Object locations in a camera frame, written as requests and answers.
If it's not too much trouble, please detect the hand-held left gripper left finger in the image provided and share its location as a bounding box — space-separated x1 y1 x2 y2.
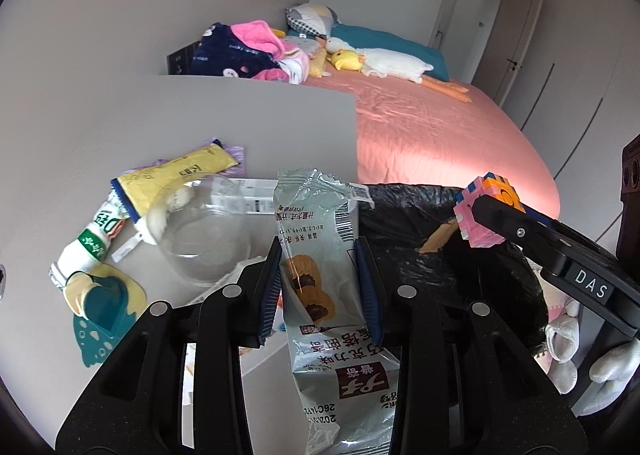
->
54 236 285 455

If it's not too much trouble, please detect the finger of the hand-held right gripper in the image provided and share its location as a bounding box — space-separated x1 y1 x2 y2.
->
472 192 572 277

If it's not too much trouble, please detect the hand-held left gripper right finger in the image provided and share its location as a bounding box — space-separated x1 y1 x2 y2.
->
352 236 589 455

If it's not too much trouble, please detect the pink orange puzzle cube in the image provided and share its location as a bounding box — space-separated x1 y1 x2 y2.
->
452 171 524 249

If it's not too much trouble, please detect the black trash bag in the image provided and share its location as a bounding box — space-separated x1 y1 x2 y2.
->
356 182 551 362

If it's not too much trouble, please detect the grey cookie snack packet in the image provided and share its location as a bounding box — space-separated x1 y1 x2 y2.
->
272 166 402 455

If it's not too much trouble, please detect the cardboard box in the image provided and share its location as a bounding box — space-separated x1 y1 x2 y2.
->
419 222 459 255

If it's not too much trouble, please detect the clear plastic cup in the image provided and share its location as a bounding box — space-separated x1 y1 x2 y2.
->
147 175 262 288

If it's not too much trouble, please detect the small white carton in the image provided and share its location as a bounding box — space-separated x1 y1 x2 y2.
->
210 178 279 217

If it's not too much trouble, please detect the white tissue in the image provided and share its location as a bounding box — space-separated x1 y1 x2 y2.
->
112 184 197 264

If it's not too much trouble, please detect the yellow snack packet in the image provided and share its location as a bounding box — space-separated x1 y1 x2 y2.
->
110 144 241 224

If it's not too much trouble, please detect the bed with pink sheet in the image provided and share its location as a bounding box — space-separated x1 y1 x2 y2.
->
299 69 561 217

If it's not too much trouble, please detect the white wardrobe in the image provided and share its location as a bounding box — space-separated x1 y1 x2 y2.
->
470 0 640 196

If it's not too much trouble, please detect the white dresser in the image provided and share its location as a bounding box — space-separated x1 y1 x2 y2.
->
0 74 359 447

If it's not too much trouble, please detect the white goose plush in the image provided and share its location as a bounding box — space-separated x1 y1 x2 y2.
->
325 38 474 104

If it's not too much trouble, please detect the teal pillow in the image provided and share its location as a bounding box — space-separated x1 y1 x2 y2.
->
330 22 451 84

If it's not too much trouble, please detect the yellow duck plush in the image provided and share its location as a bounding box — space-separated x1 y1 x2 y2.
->
325 49 364 72

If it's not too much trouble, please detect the yellow corn plush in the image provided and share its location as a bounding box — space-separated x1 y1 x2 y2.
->
307 48 329 79

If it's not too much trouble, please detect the white pink striped blanket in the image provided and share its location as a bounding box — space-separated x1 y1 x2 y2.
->
252 35 311 85

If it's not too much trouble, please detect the white door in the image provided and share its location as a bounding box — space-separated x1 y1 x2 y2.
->
430 0 509 54

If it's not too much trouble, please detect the navy printed blanket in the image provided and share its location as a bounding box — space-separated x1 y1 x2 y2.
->
187 22 284 81

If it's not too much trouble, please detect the light patterned pillow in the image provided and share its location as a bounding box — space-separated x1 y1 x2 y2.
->
282 35 321 59

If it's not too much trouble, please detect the black box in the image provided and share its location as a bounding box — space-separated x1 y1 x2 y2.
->
167 41 201 76

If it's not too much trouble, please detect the pink fleece cloth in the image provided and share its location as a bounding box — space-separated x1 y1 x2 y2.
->
230 21 286 62

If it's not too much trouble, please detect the patchwork checked pillow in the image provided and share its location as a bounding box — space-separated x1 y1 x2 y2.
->
286 4 339 39

